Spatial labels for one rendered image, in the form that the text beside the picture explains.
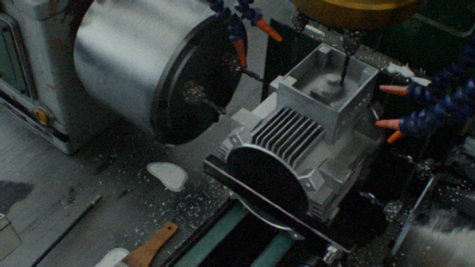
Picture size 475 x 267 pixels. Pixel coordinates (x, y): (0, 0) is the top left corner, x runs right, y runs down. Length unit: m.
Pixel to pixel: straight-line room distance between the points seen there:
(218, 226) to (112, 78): 0.29
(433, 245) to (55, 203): 0.69
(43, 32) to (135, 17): 0.17
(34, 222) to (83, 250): 0.11
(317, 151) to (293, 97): 0.08
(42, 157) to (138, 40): 0.41
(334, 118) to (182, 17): 0.28
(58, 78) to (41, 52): 0.06
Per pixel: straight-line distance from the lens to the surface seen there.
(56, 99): 1.08
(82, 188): 1.12
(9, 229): 0.77
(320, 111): 0.79
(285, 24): 0.91
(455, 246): 0.71
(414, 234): 0.72
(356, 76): 0.88
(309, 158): 0.79
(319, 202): 0.78
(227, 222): 0.91
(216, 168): 0.83
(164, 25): 0.87
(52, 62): 1.02
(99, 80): 0.94
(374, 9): 0.66
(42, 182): 1.15
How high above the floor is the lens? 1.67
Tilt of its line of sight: 47 degrees down
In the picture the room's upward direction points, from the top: 5 degrees clockwise
